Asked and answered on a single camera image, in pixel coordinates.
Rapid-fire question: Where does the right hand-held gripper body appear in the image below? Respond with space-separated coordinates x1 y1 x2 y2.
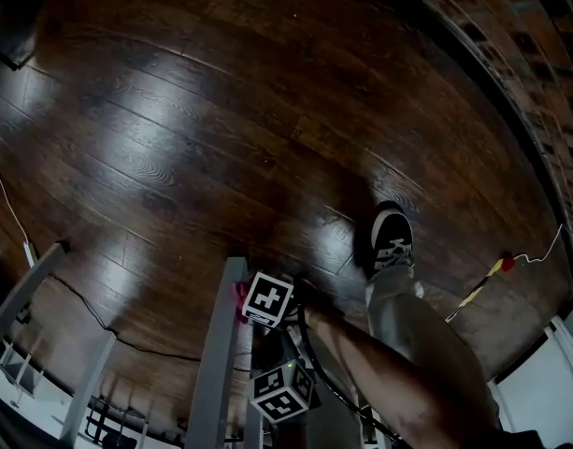
241 271 296 332

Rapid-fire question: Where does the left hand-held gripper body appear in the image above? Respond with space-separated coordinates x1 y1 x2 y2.
248 328 319 425

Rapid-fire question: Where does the pink cloth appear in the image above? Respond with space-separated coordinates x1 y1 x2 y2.
231 280 252 326

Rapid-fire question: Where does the person's right forearm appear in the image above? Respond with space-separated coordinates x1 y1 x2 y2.
303 303 501 444

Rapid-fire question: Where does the white table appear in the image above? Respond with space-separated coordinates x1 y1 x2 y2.
0 240 268 449

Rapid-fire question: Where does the person's right shoe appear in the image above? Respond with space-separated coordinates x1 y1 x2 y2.
368 199 416 281

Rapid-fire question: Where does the white equipment rack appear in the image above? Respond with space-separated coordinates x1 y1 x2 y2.
0 332 189 449

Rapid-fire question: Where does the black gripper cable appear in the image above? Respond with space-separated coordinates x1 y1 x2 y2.
294 291 400 444

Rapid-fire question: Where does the thin black floor cable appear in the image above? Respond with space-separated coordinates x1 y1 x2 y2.
49 272 251 374

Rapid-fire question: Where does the white power cable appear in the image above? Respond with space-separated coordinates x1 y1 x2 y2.
0 130 31 245

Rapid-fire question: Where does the thin white cable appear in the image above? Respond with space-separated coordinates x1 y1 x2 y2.
513 224 573 267

